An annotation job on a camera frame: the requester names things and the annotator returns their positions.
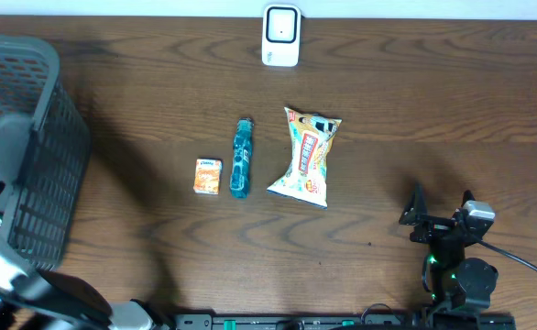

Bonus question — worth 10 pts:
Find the yellow snack bag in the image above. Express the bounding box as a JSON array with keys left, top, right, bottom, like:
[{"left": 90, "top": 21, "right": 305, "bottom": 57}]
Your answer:
[{"left": 267, "top": 107, "right": 342, "bottom": 208}]

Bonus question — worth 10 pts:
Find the teal plastic bottle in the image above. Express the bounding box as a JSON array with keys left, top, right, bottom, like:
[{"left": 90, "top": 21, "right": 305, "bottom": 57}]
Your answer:
[{"left": 230, "top": 117, "right": 254, "bottom": 199}]

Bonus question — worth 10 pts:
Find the orange tissue pack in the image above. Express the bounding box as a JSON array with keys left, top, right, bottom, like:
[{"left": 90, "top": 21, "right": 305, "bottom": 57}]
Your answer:
[{"left": 193, "top": 159, "right": 223, "bottom": 195}]

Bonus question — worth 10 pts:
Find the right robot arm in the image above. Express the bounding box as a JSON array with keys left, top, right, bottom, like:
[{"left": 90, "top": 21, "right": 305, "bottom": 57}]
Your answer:
[{"left": 399, "top": 185, "right": 499, "bottom": 329}]

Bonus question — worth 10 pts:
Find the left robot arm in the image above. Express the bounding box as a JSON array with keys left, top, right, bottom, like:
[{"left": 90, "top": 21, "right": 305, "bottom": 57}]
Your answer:
[{"left": 0, "top": 181, "right": 176, "bottom": 329}]

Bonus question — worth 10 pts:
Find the white barcode scanner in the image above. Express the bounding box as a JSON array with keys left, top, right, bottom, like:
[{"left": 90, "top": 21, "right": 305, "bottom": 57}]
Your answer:
[{"left": 261, "top": 4, "right": 301, "bottom": 67}]

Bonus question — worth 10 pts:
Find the grey plastic mesh basket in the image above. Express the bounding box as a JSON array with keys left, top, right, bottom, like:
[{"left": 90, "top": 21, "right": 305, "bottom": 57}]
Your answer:
[{"left": 0, "top": 35, "right": 91, "bottom": 270}]

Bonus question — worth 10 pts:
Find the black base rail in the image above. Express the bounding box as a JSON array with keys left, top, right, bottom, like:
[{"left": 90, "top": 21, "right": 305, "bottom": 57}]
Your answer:
[{"left": 171, "top": 313, "right": 517, "bottom": 330}]

